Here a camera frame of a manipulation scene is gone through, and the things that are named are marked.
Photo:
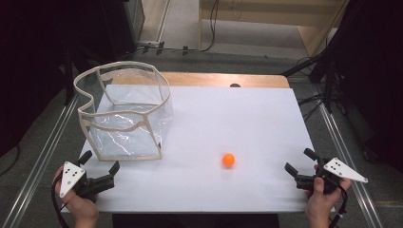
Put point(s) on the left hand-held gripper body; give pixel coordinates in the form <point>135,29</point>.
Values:
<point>71,177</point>

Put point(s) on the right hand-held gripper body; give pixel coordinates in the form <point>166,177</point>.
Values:
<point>340,169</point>

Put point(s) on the clear plastic bag beige trim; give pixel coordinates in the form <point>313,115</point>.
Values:
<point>120,126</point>

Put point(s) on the orange ball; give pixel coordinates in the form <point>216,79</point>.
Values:
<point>228,160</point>

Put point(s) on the person's left hand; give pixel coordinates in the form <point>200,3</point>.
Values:
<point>80,210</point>

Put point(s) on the person's right hand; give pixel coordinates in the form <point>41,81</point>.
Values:
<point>320,205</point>

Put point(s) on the white board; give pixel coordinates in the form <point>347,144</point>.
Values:
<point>221,120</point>

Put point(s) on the black metal stand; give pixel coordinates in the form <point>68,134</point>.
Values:
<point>297,68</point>

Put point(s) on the dark curtain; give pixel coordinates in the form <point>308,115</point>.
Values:
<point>31,63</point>
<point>374,79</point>

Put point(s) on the wooden table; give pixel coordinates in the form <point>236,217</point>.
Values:
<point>206,79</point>

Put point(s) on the dark cabinet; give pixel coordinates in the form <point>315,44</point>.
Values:
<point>120,25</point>

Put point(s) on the light wooden shelf unit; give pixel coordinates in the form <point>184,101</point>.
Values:
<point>253,11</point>

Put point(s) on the metal floor rail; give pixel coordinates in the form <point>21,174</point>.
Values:
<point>369,205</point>
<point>40,160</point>

